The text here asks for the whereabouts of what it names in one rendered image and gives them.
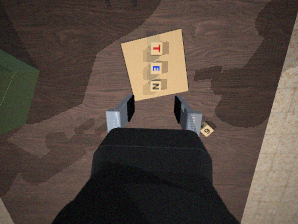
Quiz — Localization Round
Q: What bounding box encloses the tan flat mat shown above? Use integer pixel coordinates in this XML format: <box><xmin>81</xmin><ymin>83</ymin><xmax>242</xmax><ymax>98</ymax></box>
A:
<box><xmin>121</xmin><ymin>29</ymin><xmax>188</xmax><ymax>101</ymax></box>

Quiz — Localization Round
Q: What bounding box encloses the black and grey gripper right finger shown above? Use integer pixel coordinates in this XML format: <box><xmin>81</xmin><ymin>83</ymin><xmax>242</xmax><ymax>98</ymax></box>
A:
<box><xmin>174</xmin><ymin>96</ymin><xmax>202</xmax><ymax>136</ymax></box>

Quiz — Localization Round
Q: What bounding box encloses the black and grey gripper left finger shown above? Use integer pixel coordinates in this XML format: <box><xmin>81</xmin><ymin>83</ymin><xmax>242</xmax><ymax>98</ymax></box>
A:
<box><xmin>106</xmin><ymin>95</ymin><xmax>135</xmax><ymax>133</ymax></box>

